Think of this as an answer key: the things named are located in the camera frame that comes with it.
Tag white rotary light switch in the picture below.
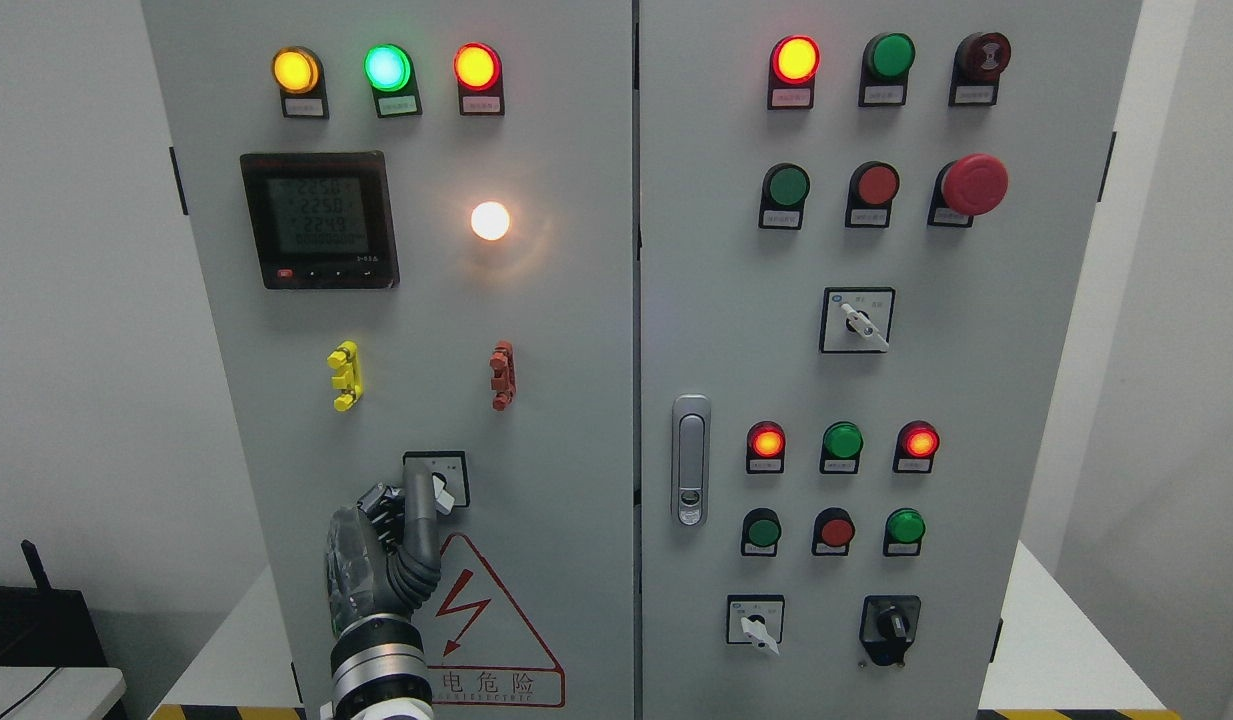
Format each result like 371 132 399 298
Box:
404 450 469 515

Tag black digital power meter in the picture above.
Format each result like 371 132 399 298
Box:
240 150 399 290

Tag green push button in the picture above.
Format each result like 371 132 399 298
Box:
757 162 811 231
740 509 782 557
882 507 927 557

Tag yellow terminal clip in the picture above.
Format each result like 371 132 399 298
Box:
326 340 364 413

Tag small clear light bulb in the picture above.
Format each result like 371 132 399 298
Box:
470 201 512 242

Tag red indicator lamp right door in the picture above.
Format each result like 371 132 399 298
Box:
767 35 821 111

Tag black device with antenna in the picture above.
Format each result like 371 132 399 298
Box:
0 539 109 667

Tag green push button lower right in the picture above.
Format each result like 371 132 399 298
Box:
882 507 927 557

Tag red electrical hazard warning sticker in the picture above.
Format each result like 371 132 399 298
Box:
416 533 566 708

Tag red lit lamp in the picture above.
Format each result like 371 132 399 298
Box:
747 420 785 473
891 420 941 473

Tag grey electrical cabinet left door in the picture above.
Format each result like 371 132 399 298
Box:
142 1 635 719

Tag red indicator lamp top left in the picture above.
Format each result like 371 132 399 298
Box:
453 42 506 117

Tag red push button upper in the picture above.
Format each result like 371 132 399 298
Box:
845 162 900 229

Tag white rotary selector switch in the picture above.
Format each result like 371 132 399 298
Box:
820 287 896 354
726 594 785 656

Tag yellow indicator lamp top left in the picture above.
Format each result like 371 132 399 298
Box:
270 46 329 120

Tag red lit lamp lower left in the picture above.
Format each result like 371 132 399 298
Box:
747 420 785 473

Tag green indicator lamp top left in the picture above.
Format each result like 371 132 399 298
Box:
363 44 423 118

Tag green lamp lower middle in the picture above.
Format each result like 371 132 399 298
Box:
820 420 864 473

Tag green push button upper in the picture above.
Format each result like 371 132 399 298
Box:
757 162 811 231

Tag grey electrical cabinet right door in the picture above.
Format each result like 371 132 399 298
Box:
639 1 1141 719

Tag red push button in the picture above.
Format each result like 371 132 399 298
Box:
811 507 857 556
845 162 900 229

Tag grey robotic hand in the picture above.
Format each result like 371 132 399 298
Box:
326 460 441 637

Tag green push button lower left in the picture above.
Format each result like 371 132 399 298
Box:
740 509 782 557

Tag white rotary selector switch middle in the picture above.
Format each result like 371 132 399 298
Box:
820 287 896 354

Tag grey electrical cabinet door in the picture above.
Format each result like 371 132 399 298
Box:
639 1 1141 719
142 1 635 719

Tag red-brown terminal clip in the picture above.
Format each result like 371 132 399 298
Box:
490 340 515 413

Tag white side table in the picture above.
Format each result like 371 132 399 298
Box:
0 667 126 719

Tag dark red buzzer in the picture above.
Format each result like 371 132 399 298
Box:
948 32 1012 108

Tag black rotary selector switch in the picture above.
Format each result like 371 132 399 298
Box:
859 594 921 667

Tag red lit lamp lower right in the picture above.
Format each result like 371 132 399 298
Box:
891 420 941 473

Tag green indicator lamp right door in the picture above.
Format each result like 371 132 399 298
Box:
858 32 916 108

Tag white rotary selector switch bottom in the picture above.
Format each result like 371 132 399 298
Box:
726 594 785 656

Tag silver door lock handle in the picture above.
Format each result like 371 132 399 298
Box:
671 395 711 526

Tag red emergency stop button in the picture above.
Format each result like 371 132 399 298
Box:
927 152 1010 228

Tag red push button lower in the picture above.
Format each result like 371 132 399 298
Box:
811 507 857 556

